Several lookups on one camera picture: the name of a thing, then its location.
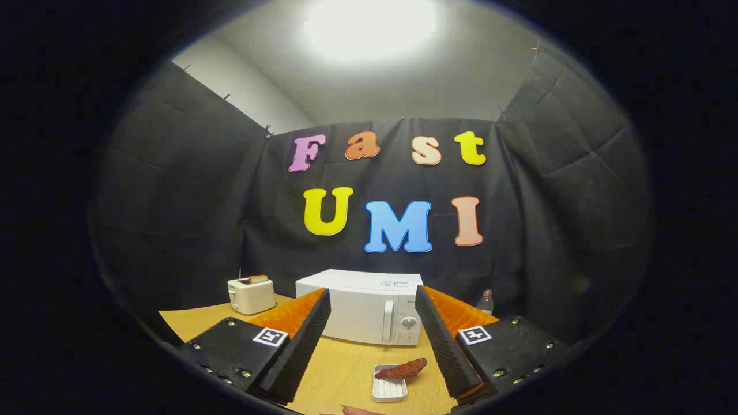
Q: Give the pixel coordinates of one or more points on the clear plastic bottle red label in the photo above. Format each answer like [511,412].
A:
[485,302]

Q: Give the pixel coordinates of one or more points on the cream bread toaster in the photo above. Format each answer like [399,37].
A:
[251,297]

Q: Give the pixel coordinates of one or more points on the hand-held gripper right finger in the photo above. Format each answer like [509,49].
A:
[444,346]

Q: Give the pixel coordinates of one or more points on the brown grilled meat piece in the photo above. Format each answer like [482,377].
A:
[403,369]

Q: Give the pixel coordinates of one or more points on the toasted bread slice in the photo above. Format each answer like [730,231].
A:
[259,279]

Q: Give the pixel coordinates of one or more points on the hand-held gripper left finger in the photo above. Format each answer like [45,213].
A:
[300,346]

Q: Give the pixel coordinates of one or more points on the white toaster oven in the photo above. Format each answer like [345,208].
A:
[357,311]

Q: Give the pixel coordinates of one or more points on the small white ribbed dish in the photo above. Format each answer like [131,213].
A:
[389,391]

